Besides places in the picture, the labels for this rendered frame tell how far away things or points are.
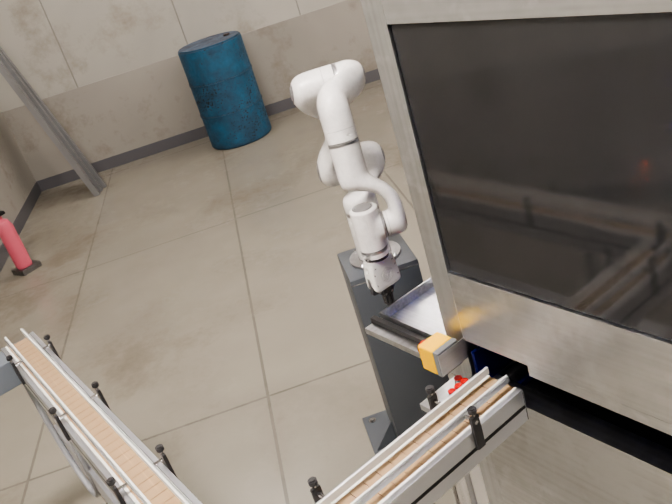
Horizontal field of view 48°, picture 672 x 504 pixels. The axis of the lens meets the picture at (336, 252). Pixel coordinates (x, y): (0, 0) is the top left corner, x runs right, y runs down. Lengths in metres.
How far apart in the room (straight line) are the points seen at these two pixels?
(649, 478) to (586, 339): 0.33
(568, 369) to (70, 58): 7.13
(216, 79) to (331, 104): 5.35
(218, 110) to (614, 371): 6.26
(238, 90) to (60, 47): 1.90
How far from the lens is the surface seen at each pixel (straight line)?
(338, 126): 2.12
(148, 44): 8.20
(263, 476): 3.31
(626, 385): 1.61
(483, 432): 1.79
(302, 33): 8.25
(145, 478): 2.01
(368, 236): 2.18
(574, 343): 1.63
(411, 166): 1.71
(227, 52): 7.43
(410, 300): 2.36
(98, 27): 8.21
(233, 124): 7.53
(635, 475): 1.78
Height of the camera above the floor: 2.10
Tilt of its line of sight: 26 degrees down
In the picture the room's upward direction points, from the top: 18 degrees counter-clockwise
